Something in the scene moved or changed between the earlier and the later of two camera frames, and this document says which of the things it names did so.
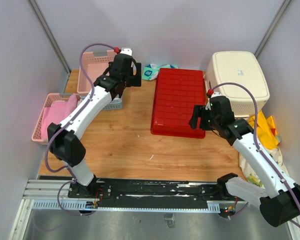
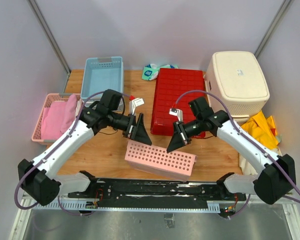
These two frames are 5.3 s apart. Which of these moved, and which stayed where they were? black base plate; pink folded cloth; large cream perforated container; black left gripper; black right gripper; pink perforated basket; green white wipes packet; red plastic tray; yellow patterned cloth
Moved: black right gripper; black left gripper; pink perforated basket
Stayed: pink folded cloth; green white wipes packet; red plastic tray; yellow patterned cloth; black base plate; large cream perforated container
